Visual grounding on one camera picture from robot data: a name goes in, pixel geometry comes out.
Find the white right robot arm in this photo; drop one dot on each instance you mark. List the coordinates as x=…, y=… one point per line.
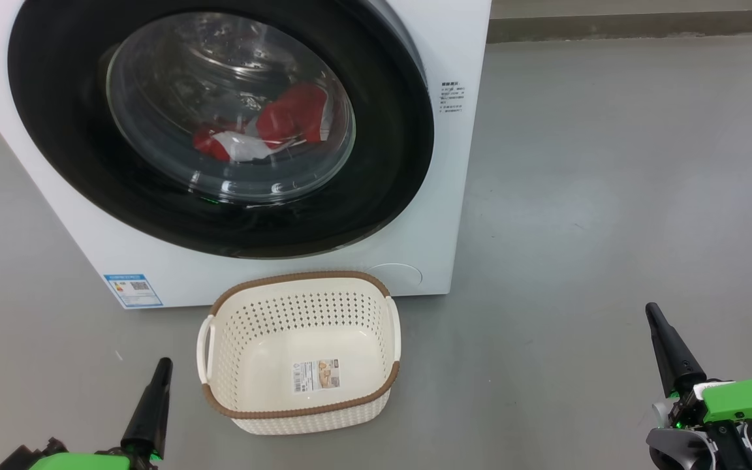
x=676, y=450

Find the white front-load washing machine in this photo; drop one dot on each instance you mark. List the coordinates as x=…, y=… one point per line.
x=454, y=196

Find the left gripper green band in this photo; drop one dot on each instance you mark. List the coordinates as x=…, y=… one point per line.
x=82, y=462

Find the black glass washer door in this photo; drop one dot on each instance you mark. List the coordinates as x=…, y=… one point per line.
x=56, y=130

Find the cream basket brown rim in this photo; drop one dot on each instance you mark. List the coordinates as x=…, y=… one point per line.
x=252, y=405

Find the product label sticker with barcode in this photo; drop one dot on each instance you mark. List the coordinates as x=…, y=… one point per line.
x=316, y=376

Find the blue energy label sticker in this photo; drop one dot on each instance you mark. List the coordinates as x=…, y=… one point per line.
x=133, y=290

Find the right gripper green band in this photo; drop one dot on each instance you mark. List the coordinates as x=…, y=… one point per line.
x=748, y=399

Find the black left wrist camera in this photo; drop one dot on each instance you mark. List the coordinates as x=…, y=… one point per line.
x=36, y=455

